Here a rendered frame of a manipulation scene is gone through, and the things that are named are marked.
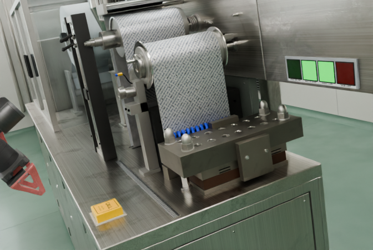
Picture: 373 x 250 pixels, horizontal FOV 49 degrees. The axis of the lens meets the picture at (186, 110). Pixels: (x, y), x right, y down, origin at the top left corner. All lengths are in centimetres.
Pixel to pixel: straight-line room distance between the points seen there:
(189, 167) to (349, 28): 51
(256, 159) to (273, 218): 17
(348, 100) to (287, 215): 327
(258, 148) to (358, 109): 326
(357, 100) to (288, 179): 321
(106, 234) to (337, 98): 372
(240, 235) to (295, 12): 61
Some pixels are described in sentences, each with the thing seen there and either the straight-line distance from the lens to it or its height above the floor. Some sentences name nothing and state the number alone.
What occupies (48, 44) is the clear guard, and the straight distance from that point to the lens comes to 217.
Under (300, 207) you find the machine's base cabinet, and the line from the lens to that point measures 124.
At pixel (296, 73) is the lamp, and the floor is 118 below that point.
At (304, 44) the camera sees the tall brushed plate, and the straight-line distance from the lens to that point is 111.
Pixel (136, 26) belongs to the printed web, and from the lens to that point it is 143.
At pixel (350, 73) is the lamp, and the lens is 101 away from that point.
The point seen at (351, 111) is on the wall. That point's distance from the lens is 443.
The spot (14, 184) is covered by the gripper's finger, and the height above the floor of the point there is 109.
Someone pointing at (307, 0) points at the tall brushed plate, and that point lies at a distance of 108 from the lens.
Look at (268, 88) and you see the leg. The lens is 157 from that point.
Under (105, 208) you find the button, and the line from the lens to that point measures 112.
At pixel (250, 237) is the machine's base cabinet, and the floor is 77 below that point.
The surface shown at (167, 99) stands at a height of 114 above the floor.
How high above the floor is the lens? 139
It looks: 14 degrees down
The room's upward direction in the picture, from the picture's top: 10 degrees counter-clockwise
